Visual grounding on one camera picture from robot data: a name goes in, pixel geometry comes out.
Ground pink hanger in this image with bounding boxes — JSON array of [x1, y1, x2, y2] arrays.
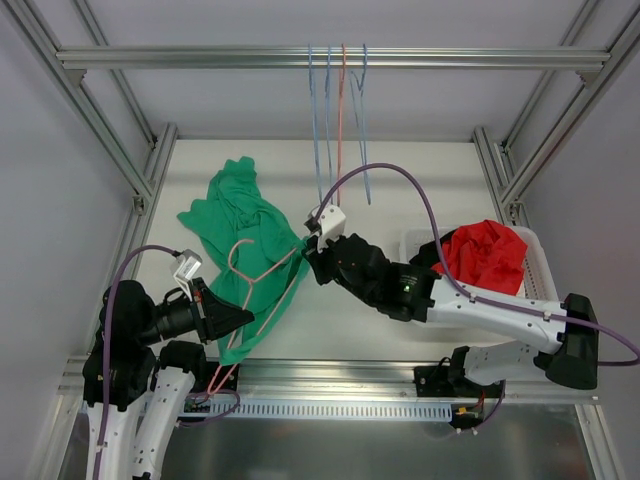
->
[[205, 239, 297, 400], [337, 43, 347, 180]]

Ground green tank top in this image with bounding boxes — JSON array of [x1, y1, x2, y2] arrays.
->
[[177, 156, 309, 365]]

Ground black tank top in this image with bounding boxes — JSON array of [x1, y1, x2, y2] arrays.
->
[[409, 241, 442, 272]]

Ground red tank top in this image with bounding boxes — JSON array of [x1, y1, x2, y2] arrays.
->
[[440, 220, 527, 296]]

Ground blue hanger with black top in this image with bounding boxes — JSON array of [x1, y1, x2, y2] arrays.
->
[[324, 46, 334, 187]]

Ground blue hanger with red top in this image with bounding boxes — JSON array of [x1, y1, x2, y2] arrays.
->
[[307, 43, 324, 201]]

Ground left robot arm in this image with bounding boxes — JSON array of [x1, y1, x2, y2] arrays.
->
[[82, 278, 254, 479]]

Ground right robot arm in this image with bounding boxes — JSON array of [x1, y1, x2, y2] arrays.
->
[[303, 234, 599, 397]]

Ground white plastic basket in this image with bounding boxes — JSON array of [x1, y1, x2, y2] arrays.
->
[[399, 226, 559, 301]]

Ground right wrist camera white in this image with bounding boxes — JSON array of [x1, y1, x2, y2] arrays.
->
[[304, 204, 346, 252]]

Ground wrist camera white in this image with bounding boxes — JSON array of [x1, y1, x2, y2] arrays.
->
[[304, 204, 346, 252], [171, 249, 203, 299]]

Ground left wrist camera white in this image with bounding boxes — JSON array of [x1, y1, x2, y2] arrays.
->
[[171, 249, 203, 299]]

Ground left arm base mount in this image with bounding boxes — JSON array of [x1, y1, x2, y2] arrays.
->
[[202, 360, 240, 395]]

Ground white slotted cable duct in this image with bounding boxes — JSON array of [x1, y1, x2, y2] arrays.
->
[[180, 398, 453, 423]]

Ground aluminium front rail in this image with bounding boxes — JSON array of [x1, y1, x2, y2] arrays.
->
[[57, 353, 601, 401]]

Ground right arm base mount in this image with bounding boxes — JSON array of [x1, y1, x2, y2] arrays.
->
[[413, 346, 505, 399]]

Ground aluminium hanging rail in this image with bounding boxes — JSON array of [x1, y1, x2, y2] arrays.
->
[[56, 45, 612, 72]]

